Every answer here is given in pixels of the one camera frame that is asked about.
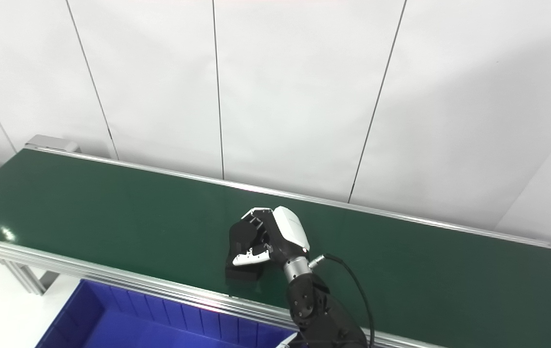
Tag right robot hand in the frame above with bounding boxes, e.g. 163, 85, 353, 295
231, 206, 311, 269

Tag black cylinder block part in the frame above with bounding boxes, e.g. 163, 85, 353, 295
225, 219, 267, 282

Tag blue plastic bin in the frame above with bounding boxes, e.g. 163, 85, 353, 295
35, 279, 296, 348

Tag green conveyor belt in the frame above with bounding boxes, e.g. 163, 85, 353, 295
0, 148, 551, 348
0, 144, 551, 348

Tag grey conveyor motor box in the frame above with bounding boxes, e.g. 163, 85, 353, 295
24, 135, 80, 154

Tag aluminium conveyor leg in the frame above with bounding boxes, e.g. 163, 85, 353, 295
0, 258, 60, 296

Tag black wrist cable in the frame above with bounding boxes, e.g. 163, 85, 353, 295
308, 253, 375, 348

